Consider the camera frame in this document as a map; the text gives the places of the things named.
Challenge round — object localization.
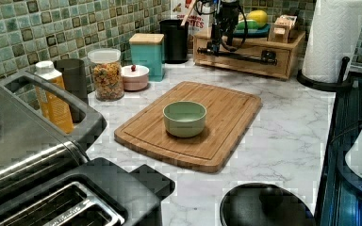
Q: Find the glass jar colourful cereal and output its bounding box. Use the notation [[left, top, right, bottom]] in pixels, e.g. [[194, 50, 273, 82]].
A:
[[88, 48, 124, 101]]

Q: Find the dark grey cup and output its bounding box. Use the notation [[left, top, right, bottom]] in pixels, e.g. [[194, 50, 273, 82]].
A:
[[54, 58, 89, 104]]

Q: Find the grey appliance with handle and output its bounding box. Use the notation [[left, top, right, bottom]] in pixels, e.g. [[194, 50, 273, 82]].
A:
[[0, 72, 107, 190]]

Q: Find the wooden utensil handle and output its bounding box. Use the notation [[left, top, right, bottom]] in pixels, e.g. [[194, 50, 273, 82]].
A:
[[180, 0, 196, 27]]

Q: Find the white red printed box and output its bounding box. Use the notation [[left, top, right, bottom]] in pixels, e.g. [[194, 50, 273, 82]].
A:
[[170, 0, 213, 35]]

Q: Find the white paper towel roll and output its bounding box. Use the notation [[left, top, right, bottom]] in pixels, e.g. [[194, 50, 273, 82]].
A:
[[302, 0, 362, 83]]

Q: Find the small wooden block holder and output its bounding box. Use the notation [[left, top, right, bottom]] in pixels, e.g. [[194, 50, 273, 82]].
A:
[[268, 15, 297, 43]]

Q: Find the dark dish drying rack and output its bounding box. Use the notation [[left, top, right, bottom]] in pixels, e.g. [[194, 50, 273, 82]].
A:
[[314, 73, 362, 226]]

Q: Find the teal canister wooden lid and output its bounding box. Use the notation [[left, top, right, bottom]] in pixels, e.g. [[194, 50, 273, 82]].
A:
[[129, 33, 164, 82]]

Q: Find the green ceramic bowl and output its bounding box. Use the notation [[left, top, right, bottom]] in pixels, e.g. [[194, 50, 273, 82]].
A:
[[162, 101, 207, 137]]

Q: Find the black round lid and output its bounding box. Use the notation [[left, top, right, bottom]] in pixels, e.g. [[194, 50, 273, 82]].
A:
[[220, 183, 316, 226]]

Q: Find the pink dish white lid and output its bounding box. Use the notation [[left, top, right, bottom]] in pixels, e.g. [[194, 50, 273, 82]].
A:
[[122, 65, 150, 91]]

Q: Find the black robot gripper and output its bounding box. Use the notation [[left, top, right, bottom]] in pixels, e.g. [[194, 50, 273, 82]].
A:
[[210, 0, 239, 56]]

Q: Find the green white food piece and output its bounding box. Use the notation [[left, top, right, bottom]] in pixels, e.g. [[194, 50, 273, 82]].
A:
[[237, 20, 259, 30]]

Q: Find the wooden cutting board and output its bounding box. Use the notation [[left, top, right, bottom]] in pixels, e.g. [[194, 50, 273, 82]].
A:
[[114, 81, 261, 172]]

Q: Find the black steel toaster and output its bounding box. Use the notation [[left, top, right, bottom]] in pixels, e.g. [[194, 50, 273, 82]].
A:
[[0, 158, 175, 226]]

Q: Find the orange bottle white cap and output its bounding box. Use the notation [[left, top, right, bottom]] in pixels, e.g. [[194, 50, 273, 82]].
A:
[[35, 61, 74, 134]]

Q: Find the wooden drawer box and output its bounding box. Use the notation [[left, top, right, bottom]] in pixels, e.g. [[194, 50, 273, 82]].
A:
[[193, 29, 305, 80]]

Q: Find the yellow lemon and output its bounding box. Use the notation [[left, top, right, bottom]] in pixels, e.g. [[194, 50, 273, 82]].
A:
[[248, 10, 268, 28]]

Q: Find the blue plate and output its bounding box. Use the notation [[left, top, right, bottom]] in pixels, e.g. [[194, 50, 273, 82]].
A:
[[234, 24, 271, 38]]

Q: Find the black paper towel holder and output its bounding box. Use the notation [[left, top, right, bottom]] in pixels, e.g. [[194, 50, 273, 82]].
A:
[[297, 56, 354, 92]]

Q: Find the black utensil holder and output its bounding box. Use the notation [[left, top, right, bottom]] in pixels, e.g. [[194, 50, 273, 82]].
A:
[[159, 20, 189, 63]]

